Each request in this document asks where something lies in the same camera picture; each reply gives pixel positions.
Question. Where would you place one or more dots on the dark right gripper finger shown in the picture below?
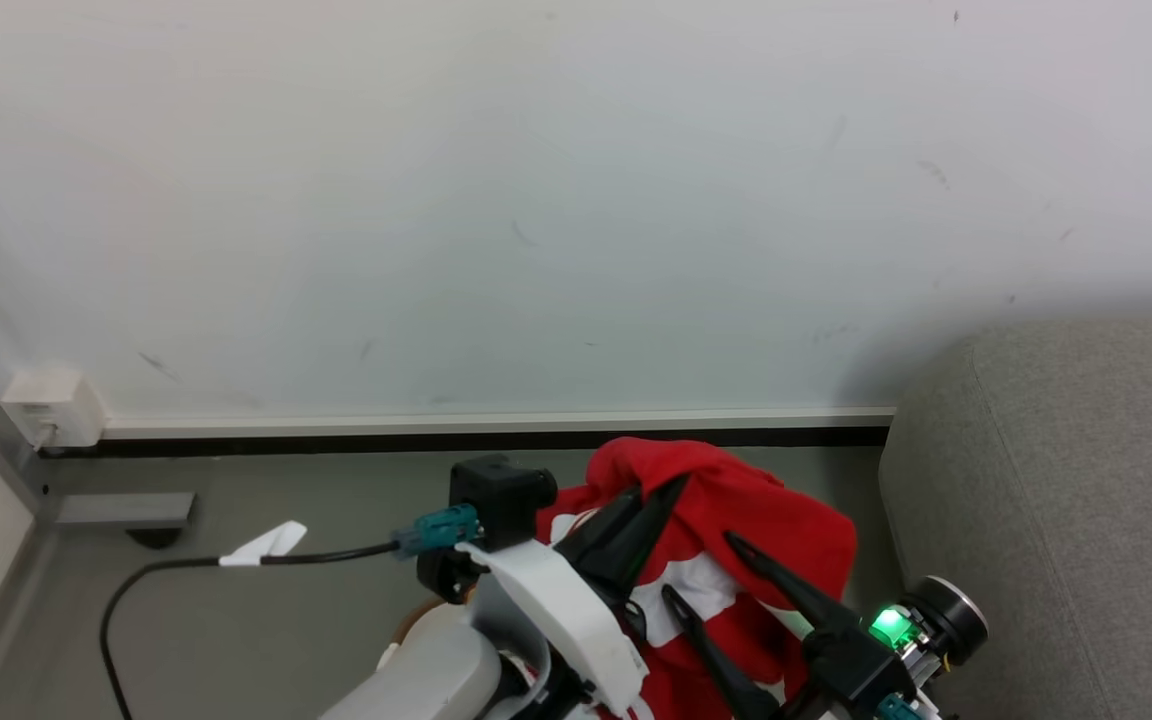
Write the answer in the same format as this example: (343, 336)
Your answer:
(796, 595)
(726, 665)

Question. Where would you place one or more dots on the black green-banded right gripper body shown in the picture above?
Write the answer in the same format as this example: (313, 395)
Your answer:
(856, 665)

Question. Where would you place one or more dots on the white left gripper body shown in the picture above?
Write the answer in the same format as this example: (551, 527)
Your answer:
(576, 610)

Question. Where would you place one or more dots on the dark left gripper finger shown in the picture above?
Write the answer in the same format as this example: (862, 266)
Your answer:
(601, 528)
(641, 545)

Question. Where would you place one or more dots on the red and white garment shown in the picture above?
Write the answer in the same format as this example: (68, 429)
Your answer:
(766, 510)

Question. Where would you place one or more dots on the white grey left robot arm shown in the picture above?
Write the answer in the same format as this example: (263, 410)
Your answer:
(436, 670)

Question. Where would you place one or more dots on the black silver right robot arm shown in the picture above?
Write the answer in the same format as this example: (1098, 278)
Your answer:
(951, 615)

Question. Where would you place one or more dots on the grey fabric sofa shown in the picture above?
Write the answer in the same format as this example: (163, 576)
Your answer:
(1066, 520)

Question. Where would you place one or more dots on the teal right camera connector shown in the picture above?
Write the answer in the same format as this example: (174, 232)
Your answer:
(898, 708)

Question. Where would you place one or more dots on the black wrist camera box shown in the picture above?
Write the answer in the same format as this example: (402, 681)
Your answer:
(498, 495)

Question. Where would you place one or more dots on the white wall baseboard strip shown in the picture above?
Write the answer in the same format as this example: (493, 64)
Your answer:
(496, 423)

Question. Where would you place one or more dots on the white wall socket box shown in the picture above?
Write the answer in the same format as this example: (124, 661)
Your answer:
(54, 405)

